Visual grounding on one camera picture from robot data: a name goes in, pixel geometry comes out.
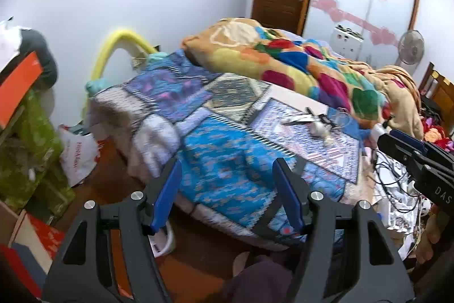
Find tangle of cables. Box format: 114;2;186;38
372;147;431;217

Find red patterned box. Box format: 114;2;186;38
26;214;67;259

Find wooden chair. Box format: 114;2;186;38
419;62;454;128

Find white cloth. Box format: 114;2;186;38
0;18;25;69

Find dark green cushion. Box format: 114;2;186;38
18;28;59;88

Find pale slipper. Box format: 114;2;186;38
232;251;257;277

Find bed with blue patchwork cover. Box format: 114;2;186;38
87;50;366;250

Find clear plastic wrapper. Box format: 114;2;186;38
328;107;356;131

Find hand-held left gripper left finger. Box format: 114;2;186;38
43;158;183;303

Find white plastic cabinet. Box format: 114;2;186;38
330;25;364;57

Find yellow foam tube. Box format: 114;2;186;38
81;28;160;119

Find green patterned wrapped boxes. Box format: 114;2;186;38
0;88;77;219

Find colourful patterned blanket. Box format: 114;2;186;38
181;18;425;141

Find orange box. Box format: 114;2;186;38
0;51;45;128

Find red flower cloth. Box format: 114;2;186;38
424;124;454;152

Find wooden stick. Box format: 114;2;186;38
0;105;28;145

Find person's right hand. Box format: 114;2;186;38
416;211;445;265

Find cardboard box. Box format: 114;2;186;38
0;200;29;249

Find grey blue book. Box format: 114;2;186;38
12;243;51;283

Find white trash bin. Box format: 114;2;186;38
151;221;176;256

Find black plastic piece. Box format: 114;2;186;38
315;113;337;128

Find teal cloth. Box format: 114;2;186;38
146;51;175;65
85;78;115;98

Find person's dark purple pants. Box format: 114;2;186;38
222;258;302;303

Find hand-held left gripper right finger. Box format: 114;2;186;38
271;158;415;303

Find white tissue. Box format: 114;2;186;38
308;122;329;139

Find white plastic bag red print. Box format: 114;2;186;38
58;124;102;188

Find grey electric fan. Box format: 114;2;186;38
397;29;425;67

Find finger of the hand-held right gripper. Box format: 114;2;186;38
377;135;423;169
388;129;431;155

